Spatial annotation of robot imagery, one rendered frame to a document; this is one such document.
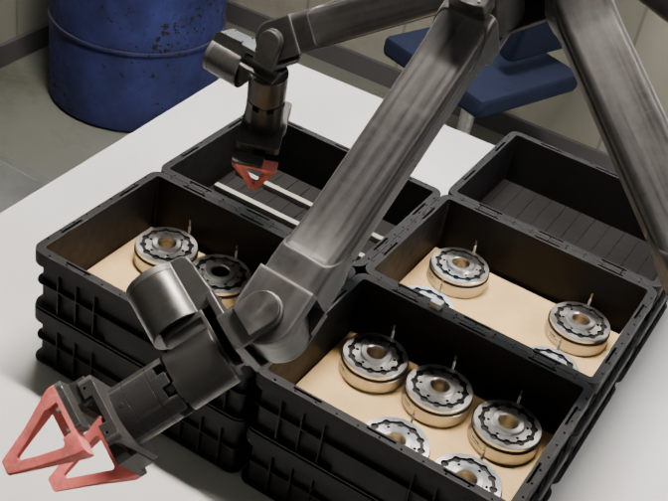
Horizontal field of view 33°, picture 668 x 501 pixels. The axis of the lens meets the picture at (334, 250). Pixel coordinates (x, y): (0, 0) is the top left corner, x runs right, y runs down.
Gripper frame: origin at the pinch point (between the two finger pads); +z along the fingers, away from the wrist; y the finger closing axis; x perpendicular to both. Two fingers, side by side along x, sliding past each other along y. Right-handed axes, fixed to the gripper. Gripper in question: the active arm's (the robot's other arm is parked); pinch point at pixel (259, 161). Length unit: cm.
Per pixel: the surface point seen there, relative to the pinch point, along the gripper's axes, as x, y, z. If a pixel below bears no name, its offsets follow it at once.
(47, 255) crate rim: -27.1, 22.8, 3.6
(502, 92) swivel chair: 54, -126, 94
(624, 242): 68, -22, 28
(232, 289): -0.4, 16.2, 12.7
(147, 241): -15.9, 8.3, 15.0
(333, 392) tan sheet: 18.0, 31.5, 11.6
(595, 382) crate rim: 55, 27, 3
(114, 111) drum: -62, -129, 137
